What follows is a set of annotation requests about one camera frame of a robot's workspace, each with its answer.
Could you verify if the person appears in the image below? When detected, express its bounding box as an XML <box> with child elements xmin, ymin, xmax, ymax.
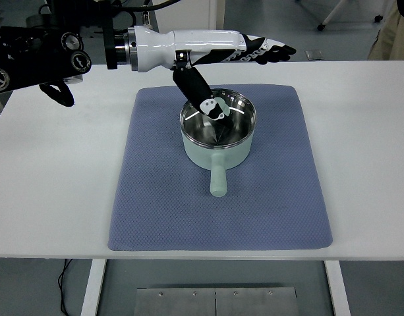
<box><xmin>368</xmin><ymin>0</ymin><xmax>404</xmax><ymax>62</ymax></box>

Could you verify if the white chair base with casters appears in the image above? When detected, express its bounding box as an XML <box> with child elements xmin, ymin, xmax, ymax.
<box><xmin>316</xmin><ymin>0</ymin><xmax>386</xmax><ymax>32</ymax></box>

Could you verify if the green pot with handle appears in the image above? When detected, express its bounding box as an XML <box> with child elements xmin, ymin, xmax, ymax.
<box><xmin>180</xmin><ymin>88</ymin><xmax>258</xmax><ymax>198</ymax></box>

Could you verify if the glass lid with green knob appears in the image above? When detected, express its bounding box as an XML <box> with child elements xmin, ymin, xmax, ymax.
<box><xmin>180</xmin><ymin>88</ymin><xmax>258</xmax><ymax>147</ymax></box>

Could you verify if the black floor cable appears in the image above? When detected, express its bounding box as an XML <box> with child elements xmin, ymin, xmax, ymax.
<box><xmin>57</xmin><ymin>259</ymin><xmax>74</xmax><ymax>316</ymax></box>

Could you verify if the blue textured mat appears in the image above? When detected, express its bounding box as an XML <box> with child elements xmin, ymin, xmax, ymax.
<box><xmin>107</xmin><ymin>84</ymin><xmax>333</xmax><ymax>252</ymax></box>

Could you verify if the white table leg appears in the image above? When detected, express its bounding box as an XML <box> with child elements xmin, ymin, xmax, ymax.
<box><xmin>80</xmin><ymin>259</ymin><xmax>107</xmax><ymax>316</ymax></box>
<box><xmin>324</xmin><ymin>260</ymin><xmax>351</xmax><ymax>316</ymax></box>

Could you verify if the grey metal plate with screws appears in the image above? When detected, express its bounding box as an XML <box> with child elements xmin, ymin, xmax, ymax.
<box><xmin>134</xmin><ymin>287</ymin><xmax>300</xmax><ymax>316</ymax></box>

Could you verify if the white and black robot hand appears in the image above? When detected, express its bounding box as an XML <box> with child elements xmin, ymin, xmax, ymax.
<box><xmin>132</xmin><ymin>25</ymin><xmax>297</xmax><ymax>122</ymax></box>

